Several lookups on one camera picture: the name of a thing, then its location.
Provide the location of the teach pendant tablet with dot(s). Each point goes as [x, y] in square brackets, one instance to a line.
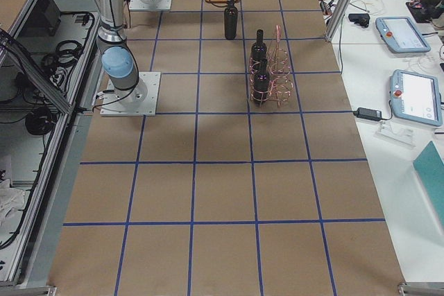
[416, 97]
[401, 35]

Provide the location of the copper wire bottle basket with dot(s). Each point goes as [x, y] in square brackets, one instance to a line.
[280, 86]

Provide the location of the aluminium side rail frame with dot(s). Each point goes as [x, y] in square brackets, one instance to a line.
[49, 71]

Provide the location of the black power adapter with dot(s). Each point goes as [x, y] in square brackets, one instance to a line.
[368, 114]

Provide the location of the clear acrylic stand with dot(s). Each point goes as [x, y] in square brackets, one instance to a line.
[402, 135]

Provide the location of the dark wine bottle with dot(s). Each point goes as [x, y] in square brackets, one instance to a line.
[258, 51]
[261, 82]
[230, 20]

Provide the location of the far teach pendant tablet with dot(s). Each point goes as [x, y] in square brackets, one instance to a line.
[401, 35]

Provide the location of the near teach pendant tablet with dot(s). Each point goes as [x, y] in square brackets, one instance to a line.
[416, 97]

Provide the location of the black handheld device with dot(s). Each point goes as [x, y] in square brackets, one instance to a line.
[360, 19]

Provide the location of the teal folder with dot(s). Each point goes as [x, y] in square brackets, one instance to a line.
[429, 167]

